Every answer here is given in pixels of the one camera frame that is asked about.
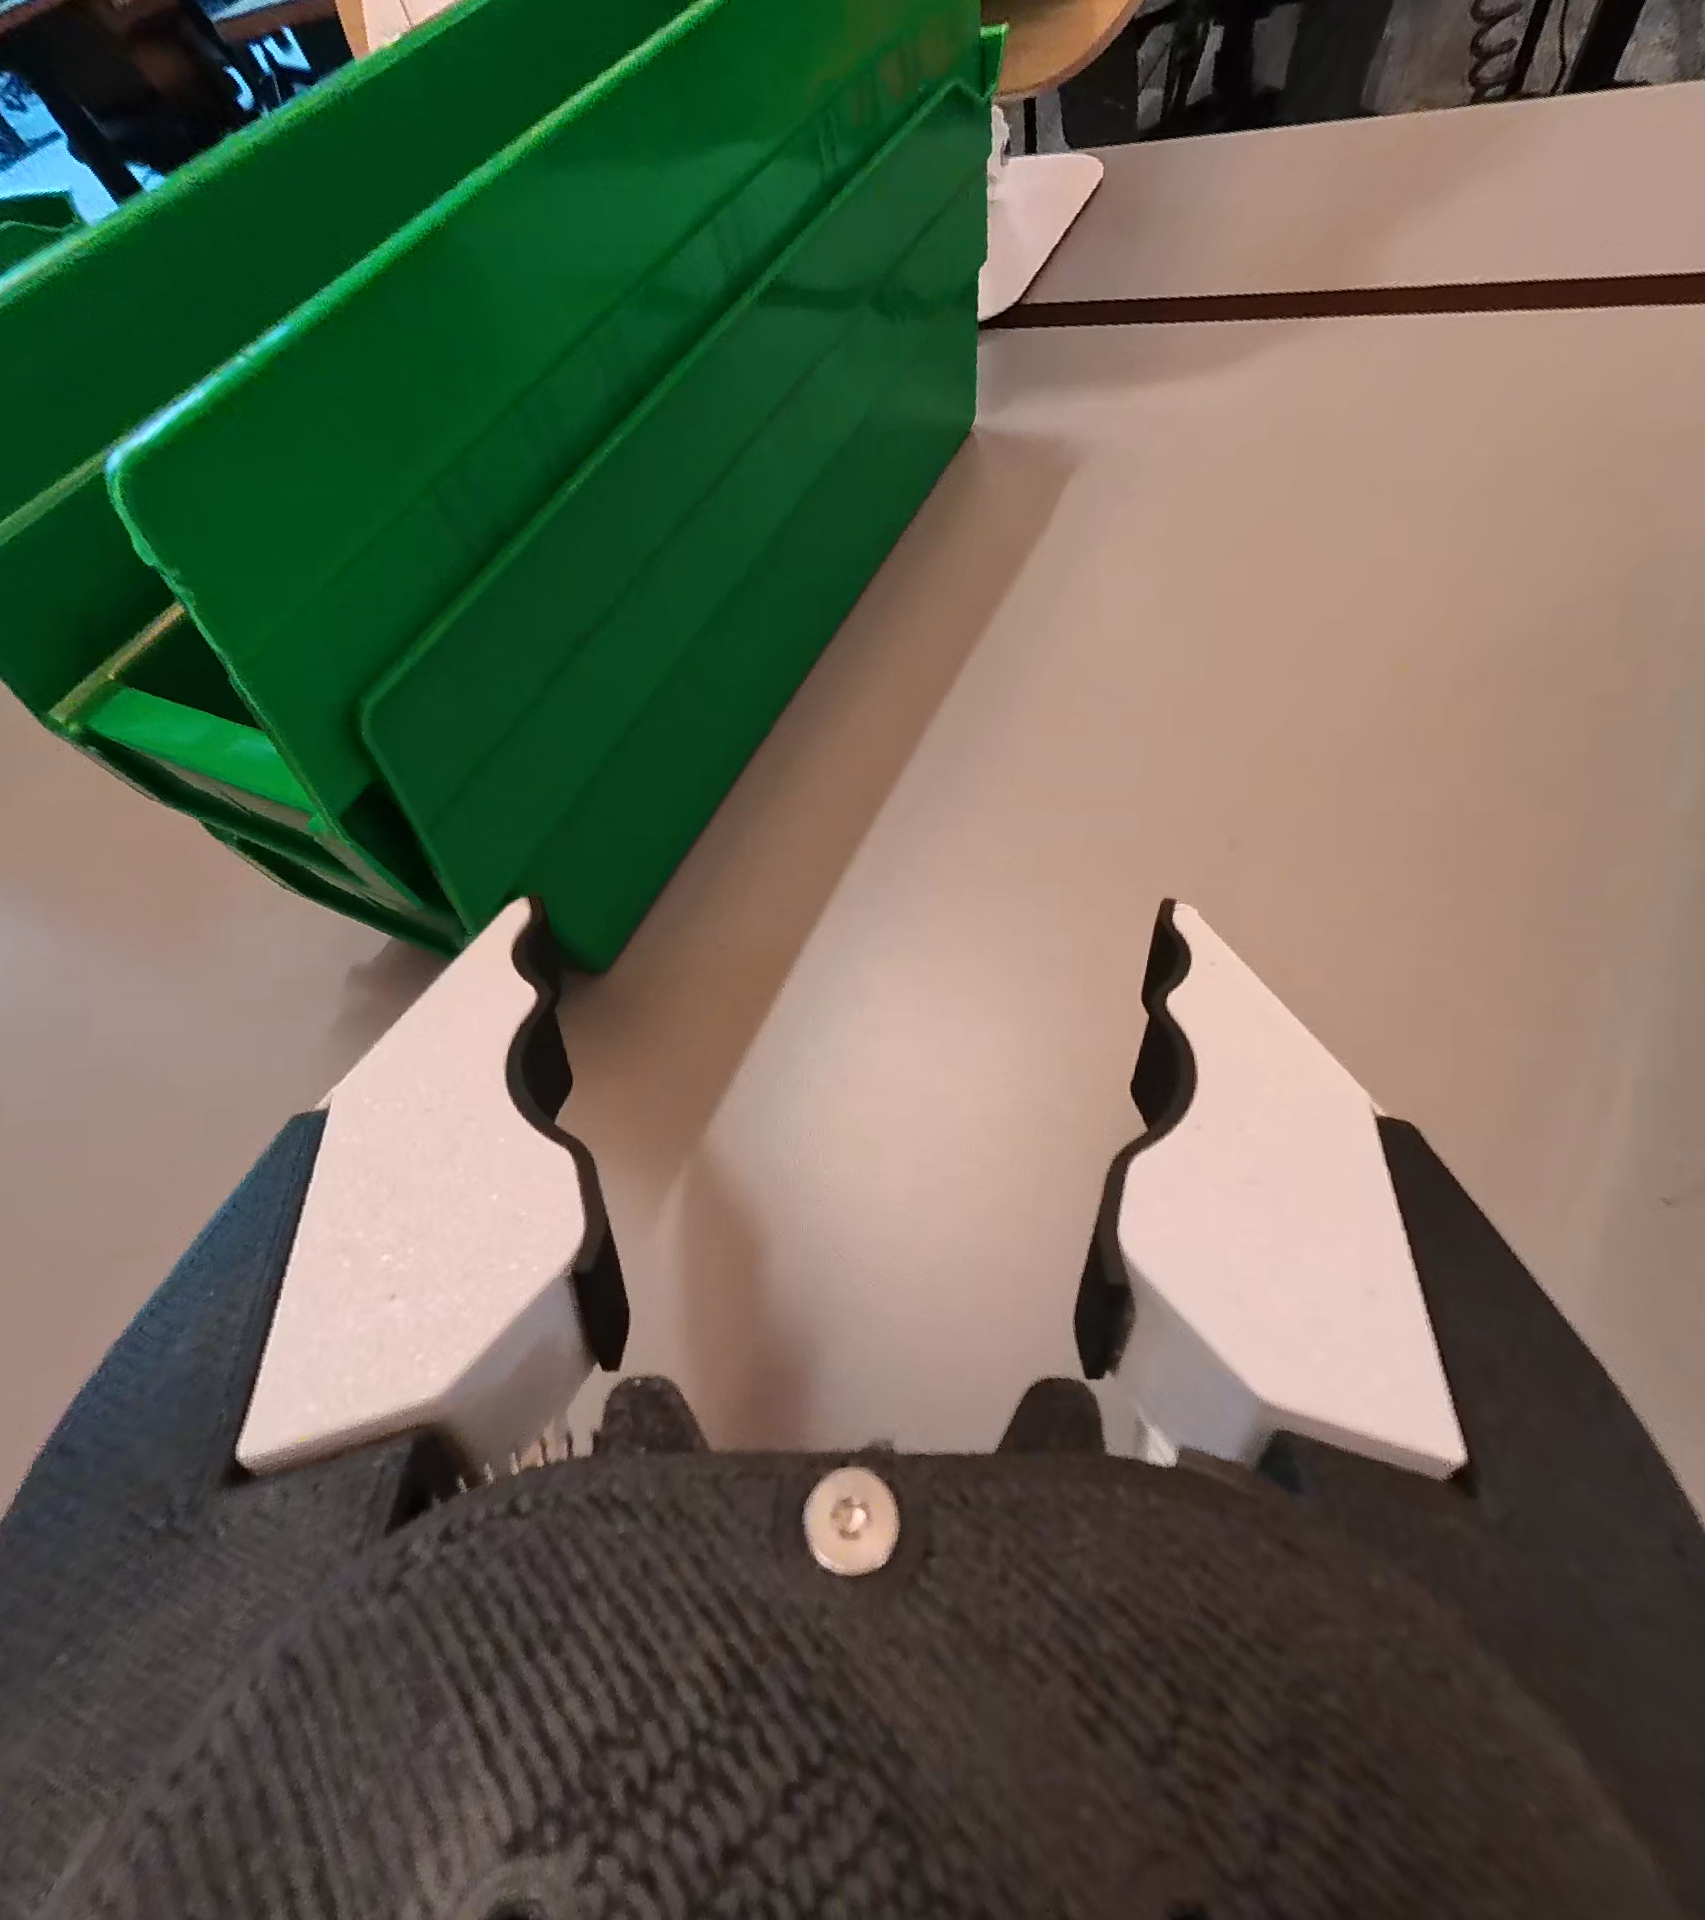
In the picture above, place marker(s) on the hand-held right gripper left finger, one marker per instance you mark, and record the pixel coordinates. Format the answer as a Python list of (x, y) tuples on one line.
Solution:
[(414, 1233)]

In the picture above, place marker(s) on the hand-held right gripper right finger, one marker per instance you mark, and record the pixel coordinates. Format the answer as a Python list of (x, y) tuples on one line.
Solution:
[(1279, 1233)]

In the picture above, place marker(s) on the grey desk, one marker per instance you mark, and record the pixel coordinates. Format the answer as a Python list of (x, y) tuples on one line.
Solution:
[(1314, 672)]

